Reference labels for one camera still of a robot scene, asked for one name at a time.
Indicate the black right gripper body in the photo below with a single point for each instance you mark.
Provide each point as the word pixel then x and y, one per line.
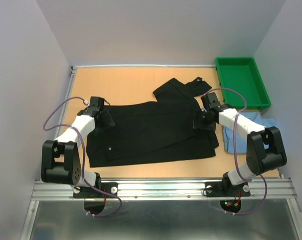
pixel 203 121

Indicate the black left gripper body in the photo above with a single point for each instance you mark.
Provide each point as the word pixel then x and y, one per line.
pixel 107 121

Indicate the black long sleeve shirt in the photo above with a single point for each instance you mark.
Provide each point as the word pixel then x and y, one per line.
pixel 155 131

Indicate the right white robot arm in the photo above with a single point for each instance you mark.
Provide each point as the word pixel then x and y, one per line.
pixel 265 150

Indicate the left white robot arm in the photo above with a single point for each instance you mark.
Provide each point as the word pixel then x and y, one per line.
pixel 63 159

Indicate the light blue folded shirt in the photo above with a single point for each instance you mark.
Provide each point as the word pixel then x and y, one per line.
pixel 241 144

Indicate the green plastic bin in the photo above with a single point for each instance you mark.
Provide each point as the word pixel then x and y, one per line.
pixel 241 74

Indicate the aluminium table frame rail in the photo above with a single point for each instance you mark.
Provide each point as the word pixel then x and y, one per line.
pixel 59 120

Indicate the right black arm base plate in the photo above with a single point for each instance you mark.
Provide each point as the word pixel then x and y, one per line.
pixel 218 189

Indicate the front aluminium rail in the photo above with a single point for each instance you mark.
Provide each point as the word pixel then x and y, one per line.
pixel 140 189

